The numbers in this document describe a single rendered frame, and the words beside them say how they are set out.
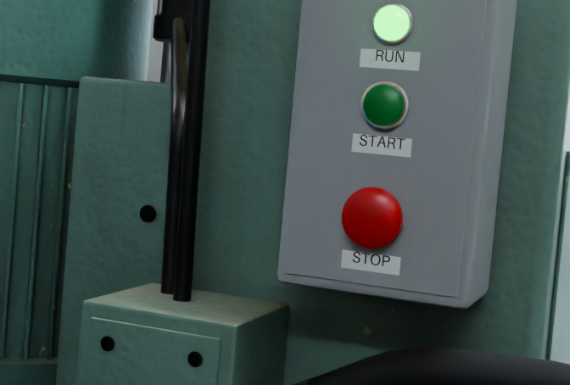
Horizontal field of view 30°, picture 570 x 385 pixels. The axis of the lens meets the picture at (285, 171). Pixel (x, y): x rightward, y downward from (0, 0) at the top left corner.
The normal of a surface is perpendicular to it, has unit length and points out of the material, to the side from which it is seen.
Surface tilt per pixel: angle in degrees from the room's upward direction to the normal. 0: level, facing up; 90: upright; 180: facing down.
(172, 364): 90
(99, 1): 90
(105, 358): 90
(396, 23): 91
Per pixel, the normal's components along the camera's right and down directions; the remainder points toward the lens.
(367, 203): -0.36, -0.14
